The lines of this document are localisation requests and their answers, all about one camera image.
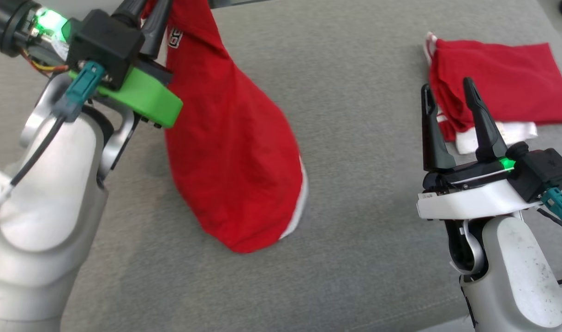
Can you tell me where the red white numbered jersey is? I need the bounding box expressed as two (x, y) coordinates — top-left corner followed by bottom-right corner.
(424, 31), (562, 155)

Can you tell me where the grey fabric sofa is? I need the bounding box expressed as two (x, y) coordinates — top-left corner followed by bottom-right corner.
(0, 0), (562, 332)

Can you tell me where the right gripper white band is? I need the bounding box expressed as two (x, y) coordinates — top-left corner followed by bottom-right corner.
(417, 77), (543, 220)

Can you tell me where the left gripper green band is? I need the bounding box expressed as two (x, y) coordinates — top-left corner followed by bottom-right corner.
(0, 0), (184, 129)

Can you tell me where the red shorts white side stripe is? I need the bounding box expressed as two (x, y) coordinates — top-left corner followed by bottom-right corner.
(163, 0), (309, 254)

